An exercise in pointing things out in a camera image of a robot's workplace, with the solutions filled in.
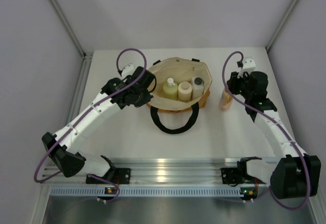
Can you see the tan canvas tote bag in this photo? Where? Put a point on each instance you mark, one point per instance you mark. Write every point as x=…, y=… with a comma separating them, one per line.
x=180, y=70

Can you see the green pump bottle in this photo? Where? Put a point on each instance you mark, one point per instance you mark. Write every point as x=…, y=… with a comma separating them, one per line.
x=170, y=89

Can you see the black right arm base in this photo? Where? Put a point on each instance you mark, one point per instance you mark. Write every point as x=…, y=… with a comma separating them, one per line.
x=231, y=176

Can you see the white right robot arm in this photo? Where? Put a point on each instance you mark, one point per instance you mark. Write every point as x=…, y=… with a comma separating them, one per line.
x=297, y=173

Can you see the perforated cable duct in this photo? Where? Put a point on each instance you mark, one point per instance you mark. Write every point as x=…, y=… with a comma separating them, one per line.
x=130, y=191

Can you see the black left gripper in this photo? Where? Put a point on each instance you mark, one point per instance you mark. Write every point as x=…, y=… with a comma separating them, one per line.
x=146, y=97

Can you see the white bottle black cap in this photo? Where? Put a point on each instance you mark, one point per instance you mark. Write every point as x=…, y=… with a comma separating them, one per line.
x=198, y=87

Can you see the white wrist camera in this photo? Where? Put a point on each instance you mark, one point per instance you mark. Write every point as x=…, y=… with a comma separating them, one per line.
x=127, y=70
x=248, y=67

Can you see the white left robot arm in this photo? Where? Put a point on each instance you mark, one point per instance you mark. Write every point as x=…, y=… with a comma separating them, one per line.
x=64, y=146

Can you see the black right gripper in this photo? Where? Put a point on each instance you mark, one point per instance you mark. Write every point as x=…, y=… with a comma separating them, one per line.
x=234, y=80

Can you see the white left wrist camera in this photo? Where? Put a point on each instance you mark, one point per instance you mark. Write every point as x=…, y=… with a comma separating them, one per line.
x=127, y=70

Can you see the orange bottle pink cap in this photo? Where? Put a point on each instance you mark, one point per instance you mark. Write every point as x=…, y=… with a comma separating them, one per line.
x=225, y=101

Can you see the cream cylindrical bottle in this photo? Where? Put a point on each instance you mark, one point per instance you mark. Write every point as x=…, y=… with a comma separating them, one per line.
x=185, y=91

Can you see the aluminium frame rail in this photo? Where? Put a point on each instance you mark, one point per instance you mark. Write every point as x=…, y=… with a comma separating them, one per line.
x=199, y=172

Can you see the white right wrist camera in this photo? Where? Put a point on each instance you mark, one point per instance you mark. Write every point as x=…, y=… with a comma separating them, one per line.
x=248, y=67

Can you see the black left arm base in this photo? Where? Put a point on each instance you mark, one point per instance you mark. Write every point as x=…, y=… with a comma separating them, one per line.
x=116, y=176

